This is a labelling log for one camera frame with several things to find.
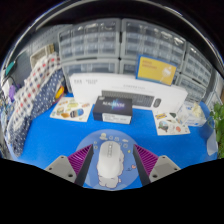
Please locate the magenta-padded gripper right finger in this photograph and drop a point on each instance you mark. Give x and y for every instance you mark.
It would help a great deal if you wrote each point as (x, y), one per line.
(161, 166)

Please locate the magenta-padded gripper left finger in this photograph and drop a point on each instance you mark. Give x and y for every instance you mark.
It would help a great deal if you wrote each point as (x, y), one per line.
(63, 166)

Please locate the grey white computer mouse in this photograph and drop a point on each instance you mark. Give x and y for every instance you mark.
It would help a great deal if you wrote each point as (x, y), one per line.
(111, 153)

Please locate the round blue printed mouse pad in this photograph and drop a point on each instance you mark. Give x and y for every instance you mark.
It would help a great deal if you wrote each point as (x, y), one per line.
(128, 160)

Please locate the colourful sticker sheet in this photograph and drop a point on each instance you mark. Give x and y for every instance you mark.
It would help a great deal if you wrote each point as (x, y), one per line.
(170, 124)
(70, 110)

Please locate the clear plastic bag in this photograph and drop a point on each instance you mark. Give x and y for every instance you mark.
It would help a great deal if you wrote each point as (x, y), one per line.
(191, 115)

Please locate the navy polka dot cloth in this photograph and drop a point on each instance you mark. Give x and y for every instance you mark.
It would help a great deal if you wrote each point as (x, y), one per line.
(40, 106)

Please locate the green potted plant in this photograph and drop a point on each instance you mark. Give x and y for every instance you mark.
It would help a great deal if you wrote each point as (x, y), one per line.
(218, 128)

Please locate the small yellow object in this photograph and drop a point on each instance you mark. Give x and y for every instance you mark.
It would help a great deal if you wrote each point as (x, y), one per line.
(59, 92)

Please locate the small black product box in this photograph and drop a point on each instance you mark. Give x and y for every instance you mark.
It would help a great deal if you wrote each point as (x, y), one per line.
(111, 108)

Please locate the white keyboard packaging box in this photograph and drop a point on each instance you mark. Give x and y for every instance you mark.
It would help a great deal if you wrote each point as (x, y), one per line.
(86, 88)

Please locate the red blue checkered cloth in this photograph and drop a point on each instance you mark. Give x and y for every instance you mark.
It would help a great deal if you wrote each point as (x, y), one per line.
(36, 83)

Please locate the purple object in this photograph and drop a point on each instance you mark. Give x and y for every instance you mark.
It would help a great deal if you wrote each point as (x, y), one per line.
(12, 93)

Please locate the yellow and blue box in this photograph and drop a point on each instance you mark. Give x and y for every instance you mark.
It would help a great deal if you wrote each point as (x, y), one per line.
(156, 70)

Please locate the dark grey pegboard panel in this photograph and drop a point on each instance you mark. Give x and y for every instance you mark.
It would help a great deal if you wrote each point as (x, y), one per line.
(25, 66)

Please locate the teal object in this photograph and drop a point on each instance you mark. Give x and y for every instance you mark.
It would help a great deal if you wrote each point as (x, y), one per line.
(10, 68)

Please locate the beige perforated storage basket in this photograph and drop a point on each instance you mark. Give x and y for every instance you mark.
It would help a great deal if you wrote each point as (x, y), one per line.
(40, 56)

